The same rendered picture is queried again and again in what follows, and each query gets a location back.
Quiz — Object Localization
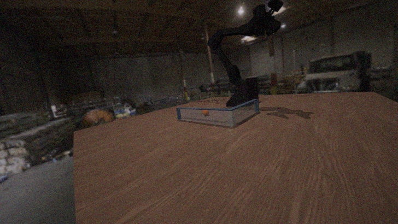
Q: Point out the low clear l-shaped wall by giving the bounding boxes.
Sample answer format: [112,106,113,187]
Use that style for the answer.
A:
[177,100,259,127]

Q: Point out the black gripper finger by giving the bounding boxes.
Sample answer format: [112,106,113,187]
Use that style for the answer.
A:
[252,15,265,32]
[268,0,282,10]

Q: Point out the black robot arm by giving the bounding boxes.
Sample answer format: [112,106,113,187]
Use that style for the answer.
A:
[208,4,281,88]

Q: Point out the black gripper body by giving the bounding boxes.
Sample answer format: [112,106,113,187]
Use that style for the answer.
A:
[249,0,284,37]

